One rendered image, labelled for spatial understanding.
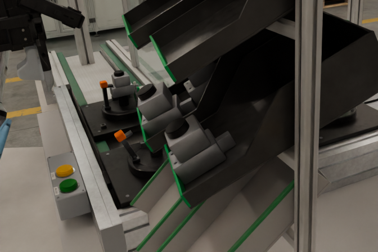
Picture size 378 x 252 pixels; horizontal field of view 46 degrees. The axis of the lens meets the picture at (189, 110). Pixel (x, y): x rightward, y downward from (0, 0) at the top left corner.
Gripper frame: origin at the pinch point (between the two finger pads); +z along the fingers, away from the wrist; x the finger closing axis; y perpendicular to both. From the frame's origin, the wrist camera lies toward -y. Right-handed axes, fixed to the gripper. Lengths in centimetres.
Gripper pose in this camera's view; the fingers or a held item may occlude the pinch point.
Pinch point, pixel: (52, 83)
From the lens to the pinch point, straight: 88.6
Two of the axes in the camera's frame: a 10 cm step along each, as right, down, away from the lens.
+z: 1.0, 9.0, 4.2
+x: 3.6, 3.6, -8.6
